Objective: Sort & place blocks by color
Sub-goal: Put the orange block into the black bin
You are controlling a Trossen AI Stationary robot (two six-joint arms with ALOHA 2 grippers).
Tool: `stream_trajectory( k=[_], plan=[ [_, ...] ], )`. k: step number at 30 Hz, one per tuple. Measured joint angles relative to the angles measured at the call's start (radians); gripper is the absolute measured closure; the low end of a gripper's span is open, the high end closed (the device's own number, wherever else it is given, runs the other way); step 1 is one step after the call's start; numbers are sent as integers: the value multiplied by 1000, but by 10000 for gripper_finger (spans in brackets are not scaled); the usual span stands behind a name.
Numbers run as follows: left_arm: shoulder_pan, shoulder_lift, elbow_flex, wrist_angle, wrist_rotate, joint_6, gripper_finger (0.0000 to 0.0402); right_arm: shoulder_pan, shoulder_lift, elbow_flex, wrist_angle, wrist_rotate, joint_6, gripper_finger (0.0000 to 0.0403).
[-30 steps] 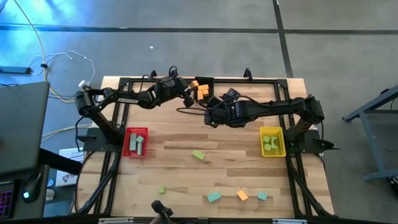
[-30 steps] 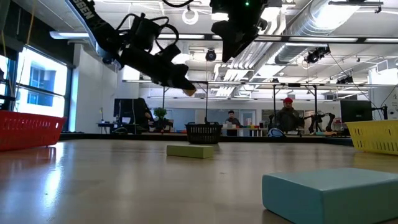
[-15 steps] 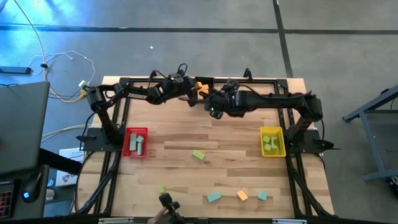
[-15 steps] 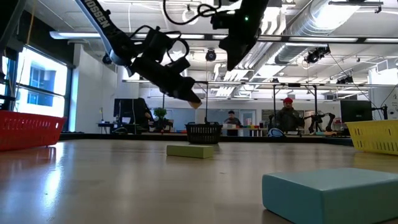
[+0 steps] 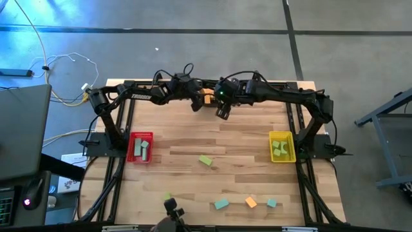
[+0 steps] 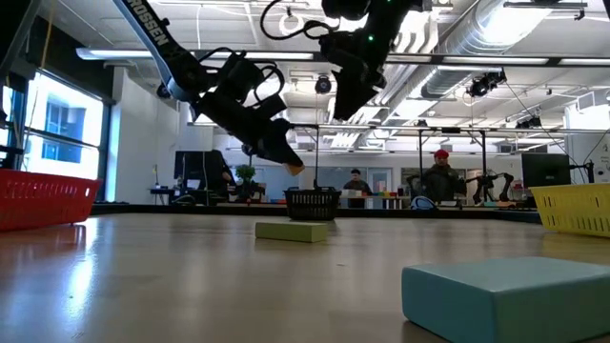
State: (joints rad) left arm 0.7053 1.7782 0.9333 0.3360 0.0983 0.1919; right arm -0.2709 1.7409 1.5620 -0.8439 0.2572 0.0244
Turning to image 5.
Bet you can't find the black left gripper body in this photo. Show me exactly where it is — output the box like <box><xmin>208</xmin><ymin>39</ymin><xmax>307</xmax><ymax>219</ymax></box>
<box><xmin>190</xmin><ymin>88</ymin><xmax>207</xmax><ymax>101</ymax></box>

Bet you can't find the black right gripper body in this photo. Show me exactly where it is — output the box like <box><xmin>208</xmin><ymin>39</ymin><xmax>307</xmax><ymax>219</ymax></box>
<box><xmin>216</xmin><ymin>95</ymin><xmax>239</xmax><ymax>107</ymax></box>

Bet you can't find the long green foam block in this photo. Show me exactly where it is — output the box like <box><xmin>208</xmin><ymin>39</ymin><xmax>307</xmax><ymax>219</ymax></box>
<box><xmin>198</xmin><ymin>155</ymin><xmax>214</xmax><ymax>167</ymax></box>

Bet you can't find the black plastic basket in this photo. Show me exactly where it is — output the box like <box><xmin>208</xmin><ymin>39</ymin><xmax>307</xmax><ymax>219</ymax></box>
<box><xmin>198</xmin><ymin>84</ymin><xmax>220</xmax><ymax>108</ymax></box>

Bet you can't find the yellow plastic basket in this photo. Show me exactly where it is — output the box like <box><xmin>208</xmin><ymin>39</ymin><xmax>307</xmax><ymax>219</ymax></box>
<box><xmin>268</xmin><ymin>130</ymin><xmax>297</xmax><ymax>164</ymax></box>

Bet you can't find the red plastic basket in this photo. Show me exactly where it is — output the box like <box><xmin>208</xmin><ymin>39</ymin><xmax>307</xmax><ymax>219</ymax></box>
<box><xmin>126</xmin><ymin>131</ymin><xmax>155</xmax><ymax>164</ymax></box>

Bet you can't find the white printed booklet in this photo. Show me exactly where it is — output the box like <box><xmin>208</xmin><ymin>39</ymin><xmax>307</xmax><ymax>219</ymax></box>
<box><xmin>57</xmin><ymin>152</ymin><xmax>88</xmax><ymax>195</ymax></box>

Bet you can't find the blue-grey metal cart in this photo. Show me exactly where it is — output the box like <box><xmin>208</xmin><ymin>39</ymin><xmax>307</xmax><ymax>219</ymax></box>
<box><xmin>353</xmin><ymin>86</ymin><xmax>412</xmax><ymax>189</ymax></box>

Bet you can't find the grey laptop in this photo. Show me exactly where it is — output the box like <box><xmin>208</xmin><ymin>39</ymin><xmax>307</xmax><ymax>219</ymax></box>
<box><xmin>0</xmin><ymin>84</ymin><xmax>53</xmax><ymax>182</ymax></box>

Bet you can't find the black power brick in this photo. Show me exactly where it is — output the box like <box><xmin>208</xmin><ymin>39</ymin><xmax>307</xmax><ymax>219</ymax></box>
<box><xmin>0</xmin><ymin>68</ymin><xmax>33</xmax><ymax>78</ymax></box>

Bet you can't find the black computer mouse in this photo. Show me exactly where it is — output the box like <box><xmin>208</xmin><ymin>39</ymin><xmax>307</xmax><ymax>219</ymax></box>
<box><xmin>21</xmin><ymin>177</ymin><xmax>44</xmax><ymax>211</ymax></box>

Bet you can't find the black desk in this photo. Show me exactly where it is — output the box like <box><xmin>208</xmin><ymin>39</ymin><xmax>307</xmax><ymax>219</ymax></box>
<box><xmin>0</xmin><ymin>153</ymin><xmax>86</xmax><ymax>228</ymax></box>

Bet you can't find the backlit keyboard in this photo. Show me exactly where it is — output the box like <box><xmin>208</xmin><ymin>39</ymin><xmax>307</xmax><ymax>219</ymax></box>
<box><xmin>0</xmin><ymin>188</ymin><xmax>15</xmax><ymax>227</ymax></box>

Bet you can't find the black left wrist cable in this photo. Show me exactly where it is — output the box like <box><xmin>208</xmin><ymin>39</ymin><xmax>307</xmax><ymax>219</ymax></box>
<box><xmin>151</xmin><ymin>63</ymin><xmax>196</xmax><ymax>88</ymax></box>

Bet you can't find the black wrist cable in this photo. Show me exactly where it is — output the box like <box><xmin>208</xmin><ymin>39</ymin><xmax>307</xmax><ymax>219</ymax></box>
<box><xmin>220</xmin><ymin>70</ymin><xmax>268</xmax><ymax>85</ymax></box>
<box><xmin>151</xmin><ymin>63</ymin><xmax>196</xmax><ymax>88</ymax></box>

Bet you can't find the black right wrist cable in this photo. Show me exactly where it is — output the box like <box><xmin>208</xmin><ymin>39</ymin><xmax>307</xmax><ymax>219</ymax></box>
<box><xmin>220</xmin><ymin>70</ymin><xmax>268</xmax><ymax>85</ymax></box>

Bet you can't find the black metal table frame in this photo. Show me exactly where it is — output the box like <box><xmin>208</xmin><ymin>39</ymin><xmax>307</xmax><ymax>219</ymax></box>
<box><xmin>77</xmin><ymin>79</ymin><xmax>347</xmax><ymax>226</ymax></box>

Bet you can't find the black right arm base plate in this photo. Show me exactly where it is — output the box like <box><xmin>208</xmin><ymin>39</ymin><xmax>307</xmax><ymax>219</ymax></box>
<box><xmin>297</xmin><ymin>133</ymin><xmax>333</xmax><ymax>159</ymax></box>

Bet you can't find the thin white floor cable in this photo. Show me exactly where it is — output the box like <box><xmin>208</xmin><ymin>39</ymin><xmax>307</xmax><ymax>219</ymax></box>
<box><xmin>28</xmin><ymin>52</ymin><xmax>100</xmax><ymax>90</ymax></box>

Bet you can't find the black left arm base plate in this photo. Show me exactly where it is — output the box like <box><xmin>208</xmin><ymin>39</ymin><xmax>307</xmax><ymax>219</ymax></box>
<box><xmin>84</xmin><ymin>131</ymin><xmax>128</xmax><ymax>158</ymax></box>

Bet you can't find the silver bracket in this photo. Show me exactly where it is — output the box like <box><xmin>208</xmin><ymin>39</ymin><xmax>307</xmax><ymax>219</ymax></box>
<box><xmin>282</xmin><ymin>226</ymin><xmax>319</xmax><ymax>232</ymax></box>
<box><xmin>102</xmin><ymin>225</ymin><xmax>140</xmax><ymax>232</ymax></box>

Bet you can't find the thick cream floor cable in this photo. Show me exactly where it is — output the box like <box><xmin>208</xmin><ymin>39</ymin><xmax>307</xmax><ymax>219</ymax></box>
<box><xmin>12</xmin><ymin>0</ymin><xmax>86</xmax><ymax>107</ymax></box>

